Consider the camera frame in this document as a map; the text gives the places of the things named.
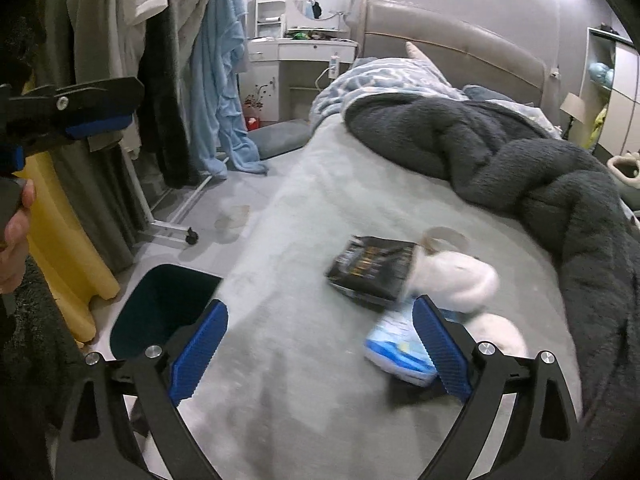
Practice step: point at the yellow plastic object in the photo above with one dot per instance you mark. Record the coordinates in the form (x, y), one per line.
(60, 240)

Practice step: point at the white power strip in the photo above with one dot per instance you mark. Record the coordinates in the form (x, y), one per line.
(334, 67)

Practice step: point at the grey floor cushion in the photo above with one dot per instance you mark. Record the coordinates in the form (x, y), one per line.
(277, 137)

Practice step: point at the black garment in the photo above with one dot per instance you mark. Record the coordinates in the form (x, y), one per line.
(170, 110)

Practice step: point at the green and white plush toy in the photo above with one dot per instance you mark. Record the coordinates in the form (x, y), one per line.
(625, 165)

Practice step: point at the dark fuzzy cloth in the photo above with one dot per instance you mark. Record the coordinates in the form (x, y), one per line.
(35, 385)

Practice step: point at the pale pillow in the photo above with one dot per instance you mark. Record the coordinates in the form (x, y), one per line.
(417, 52)

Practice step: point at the blue and white packet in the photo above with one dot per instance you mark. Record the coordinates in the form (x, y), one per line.
(395, 345)

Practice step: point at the white wardrobe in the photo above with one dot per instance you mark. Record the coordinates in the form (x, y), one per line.
(622, 90)

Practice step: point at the dark teal trash bin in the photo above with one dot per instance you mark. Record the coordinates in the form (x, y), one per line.
(160, 310)

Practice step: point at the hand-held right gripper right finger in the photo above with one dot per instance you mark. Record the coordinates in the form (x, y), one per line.
(440, 350)

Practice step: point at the white clothes rack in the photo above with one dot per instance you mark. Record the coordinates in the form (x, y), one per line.
(172, 210)

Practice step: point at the small red box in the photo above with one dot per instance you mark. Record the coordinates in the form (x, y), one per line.
(253, 122)

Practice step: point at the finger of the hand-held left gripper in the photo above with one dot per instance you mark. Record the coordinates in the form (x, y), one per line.
(100, 126)

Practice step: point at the cardboard tape roll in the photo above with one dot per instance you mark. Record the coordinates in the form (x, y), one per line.
(442, 237)

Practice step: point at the black snack packet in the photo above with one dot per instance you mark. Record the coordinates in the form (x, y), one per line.
(367, 270)

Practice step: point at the bed with grey sheet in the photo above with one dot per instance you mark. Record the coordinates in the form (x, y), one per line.
(300, 235)

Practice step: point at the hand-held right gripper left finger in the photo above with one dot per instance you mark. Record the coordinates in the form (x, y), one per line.
(200, 350)

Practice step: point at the white vanity table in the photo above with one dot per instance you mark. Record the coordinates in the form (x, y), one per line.
(300, 52)

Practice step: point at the white tissue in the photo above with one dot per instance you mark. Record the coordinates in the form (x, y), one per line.
(500, 335)
(455, 280)

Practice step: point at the person's left hand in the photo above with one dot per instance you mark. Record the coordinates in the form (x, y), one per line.
(12, 260)

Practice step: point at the cardboard box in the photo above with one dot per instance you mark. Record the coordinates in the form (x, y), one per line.
(575, 106)

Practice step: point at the dark grey fluffy blanket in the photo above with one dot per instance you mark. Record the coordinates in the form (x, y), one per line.
(500, 160)

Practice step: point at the olive grey garment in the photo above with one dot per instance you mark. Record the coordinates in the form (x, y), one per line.
(95, 35)

